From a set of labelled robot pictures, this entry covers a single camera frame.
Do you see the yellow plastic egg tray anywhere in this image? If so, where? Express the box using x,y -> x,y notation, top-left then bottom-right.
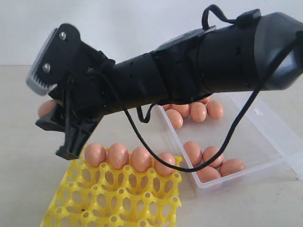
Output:
41,158 -> 182,227

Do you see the brown egg tray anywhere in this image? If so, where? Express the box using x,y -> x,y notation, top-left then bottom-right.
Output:
154,152 -> 176,176
107,143 -> 129,169
131,147 -> 152,173
84,143 -> 107,167

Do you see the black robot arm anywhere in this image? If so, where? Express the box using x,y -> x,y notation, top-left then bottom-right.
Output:
34,9 -> 303,160

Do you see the clear plastic container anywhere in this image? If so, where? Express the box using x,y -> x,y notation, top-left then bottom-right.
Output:
155,92 -> 303,196

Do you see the black cable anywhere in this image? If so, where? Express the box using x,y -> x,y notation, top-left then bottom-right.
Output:
101,4 -> 303,173

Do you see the brown egg front corner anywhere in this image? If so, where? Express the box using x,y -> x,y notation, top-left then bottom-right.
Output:
196,166 -> 221,183

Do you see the brown egg cluster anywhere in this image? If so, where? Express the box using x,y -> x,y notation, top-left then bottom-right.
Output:
206,100 -> 224,120
165,109 -> 183,129
190,102 -> 207,122

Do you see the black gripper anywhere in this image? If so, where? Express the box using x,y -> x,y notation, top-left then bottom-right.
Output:
35,59 -> 123,160

